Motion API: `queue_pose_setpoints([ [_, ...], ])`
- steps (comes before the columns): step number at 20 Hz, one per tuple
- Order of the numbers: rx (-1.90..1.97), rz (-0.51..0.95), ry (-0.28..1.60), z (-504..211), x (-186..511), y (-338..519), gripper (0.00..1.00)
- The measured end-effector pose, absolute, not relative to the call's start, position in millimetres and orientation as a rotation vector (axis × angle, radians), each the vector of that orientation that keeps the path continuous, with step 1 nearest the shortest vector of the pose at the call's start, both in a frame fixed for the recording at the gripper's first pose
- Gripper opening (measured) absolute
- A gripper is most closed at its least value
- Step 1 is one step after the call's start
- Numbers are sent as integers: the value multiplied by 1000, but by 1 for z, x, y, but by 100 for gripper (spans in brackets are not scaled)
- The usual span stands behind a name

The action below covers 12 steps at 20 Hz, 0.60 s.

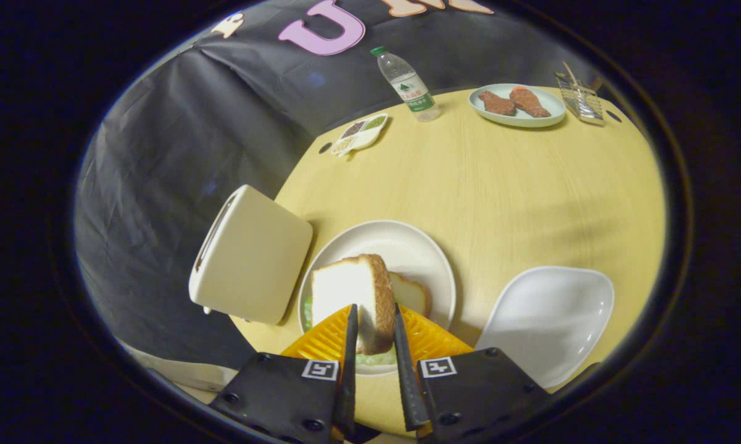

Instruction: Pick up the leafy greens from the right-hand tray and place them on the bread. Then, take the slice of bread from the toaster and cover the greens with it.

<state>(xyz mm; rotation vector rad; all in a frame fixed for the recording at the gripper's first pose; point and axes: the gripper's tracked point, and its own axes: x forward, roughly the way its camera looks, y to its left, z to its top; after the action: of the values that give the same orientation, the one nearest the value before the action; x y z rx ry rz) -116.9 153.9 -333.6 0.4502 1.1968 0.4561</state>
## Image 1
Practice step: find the green lettuce leaf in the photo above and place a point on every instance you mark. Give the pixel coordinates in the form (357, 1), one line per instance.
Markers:
(376, 359)

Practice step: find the plain bread slice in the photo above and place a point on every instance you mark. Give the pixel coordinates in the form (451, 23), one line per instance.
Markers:
(342, 287)

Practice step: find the white rounded square plate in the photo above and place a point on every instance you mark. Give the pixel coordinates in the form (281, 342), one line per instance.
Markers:
(549, 320)

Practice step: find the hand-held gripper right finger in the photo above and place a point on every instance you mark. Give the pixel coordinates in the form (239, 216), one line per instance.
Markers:
(475, 394)

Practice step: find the pale blue oval plate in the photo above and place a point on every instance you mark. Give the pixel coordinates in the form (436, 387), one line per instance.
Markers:
(518, 121)

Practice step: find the clear plastic water bottle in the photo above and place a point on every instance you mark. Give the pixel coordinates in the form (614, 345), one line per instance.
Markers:
(410, 86)

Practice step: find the white toaster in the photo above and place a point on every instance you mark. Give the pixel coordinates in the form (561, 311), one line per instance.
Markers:
(253, 259)

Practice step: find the bread slice under ham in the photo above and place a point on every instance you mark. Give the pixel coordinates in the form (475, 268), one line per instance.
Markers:
(410, 296)

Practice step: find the round beige plate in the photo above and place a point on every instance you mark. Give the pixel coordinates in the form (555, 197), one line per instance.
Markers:
(407, 246)

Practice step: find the white divided condiment dish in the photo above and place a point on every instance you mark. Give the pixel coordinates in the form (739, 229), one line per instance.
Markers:
(364, 139)

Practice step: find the black backdrop cloth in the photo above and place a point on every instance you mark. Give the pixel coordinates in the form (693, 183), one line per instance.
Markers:
(160, 154)

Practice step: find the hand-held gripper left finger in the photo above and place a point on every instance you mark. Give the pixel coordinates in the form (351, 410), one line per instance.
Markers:
(284, 394)

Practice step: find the beige cloth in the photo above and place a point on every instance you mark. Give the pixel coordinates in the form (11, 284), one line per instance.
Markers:
(185, 373)

